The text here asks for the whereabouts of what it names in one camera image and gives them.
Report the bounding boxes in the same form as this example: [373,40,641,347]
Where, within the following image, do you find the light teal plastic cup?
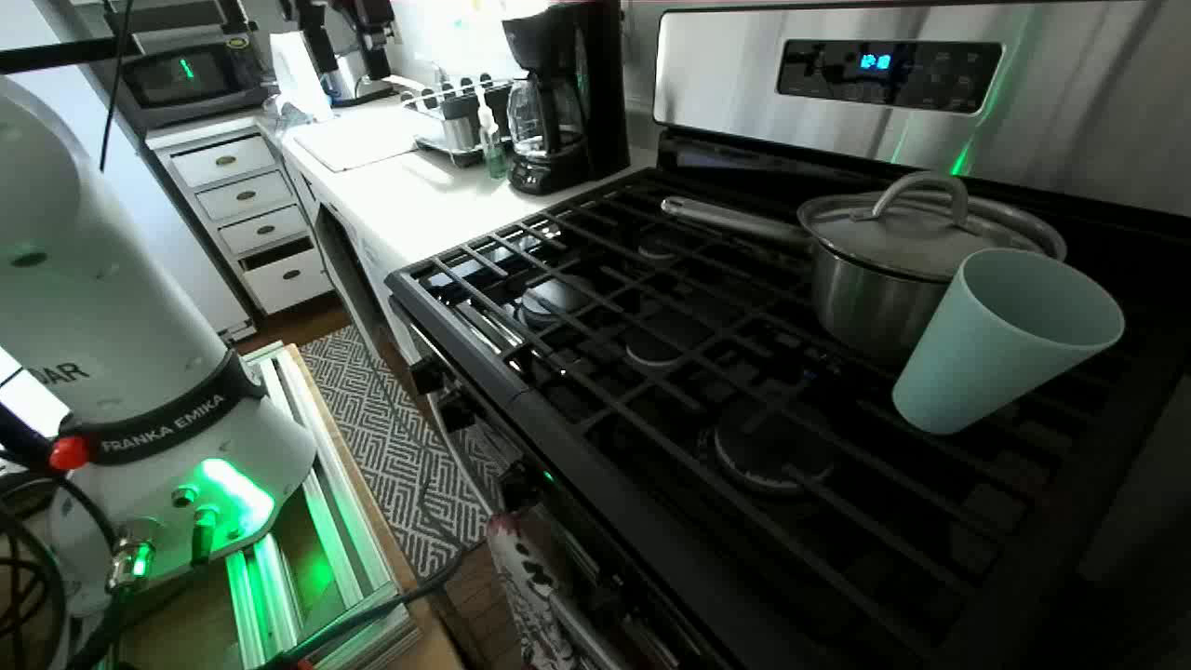
[889,245,1128,438]

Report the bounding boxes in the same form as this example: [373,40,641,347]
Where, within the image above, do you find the printed dish towel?
[483,513,624,670]

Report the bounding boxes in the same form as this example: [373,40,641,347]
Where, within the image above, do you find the red round button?
[49,433,92,476]

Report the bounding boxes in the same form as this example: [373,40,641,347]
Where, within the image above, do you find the silver long-handled pot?
[660,182,1071,373]

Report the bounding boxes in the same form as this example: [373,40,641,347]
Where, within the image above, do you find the glass coffee carafe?
[504,74,591,164]

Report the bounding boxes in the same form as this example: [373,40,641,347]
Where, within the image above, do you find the black coffee maker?
[500,0,633,196]

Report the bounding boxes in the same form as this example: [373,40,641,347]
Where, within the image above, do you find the white cutting board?
[290,110,426,180]

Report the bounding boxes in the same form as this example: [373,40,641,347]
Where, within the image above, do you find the grey microwave oven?
[115,30,272,133]

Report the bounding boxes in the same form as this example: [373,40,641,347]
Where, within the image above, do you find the round black burner cap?
[620,329,694,378]
[713,407,847,499]
[513,271,602,330]

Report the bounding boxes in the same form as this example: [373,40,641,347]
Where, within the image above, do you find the black floor cable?
[259,545,491,670]

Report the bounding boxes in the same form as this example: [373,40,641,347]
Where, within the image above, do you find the black stainless gas stove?
[385,0,1191,670]

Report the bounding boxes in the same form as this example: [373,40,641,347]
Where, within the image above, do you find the green spray bottle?
[473,80,513,182]

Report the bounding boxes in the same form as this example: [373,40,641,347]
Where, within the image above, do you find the grey patterned rug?
[299,323,500,586]

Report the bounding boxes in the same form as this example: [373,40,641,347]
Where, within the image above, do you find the white drawer cabinet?
[144,117,337,319]

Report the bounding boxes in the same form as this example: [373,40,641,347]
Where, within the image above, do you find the aluminium base frame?
[221,339,422,670]

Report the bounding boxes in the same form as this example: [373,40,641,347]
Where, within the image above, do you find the black stove knob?
[495,463,543,513]
[410,355,450,395]
[435,391,481,437]

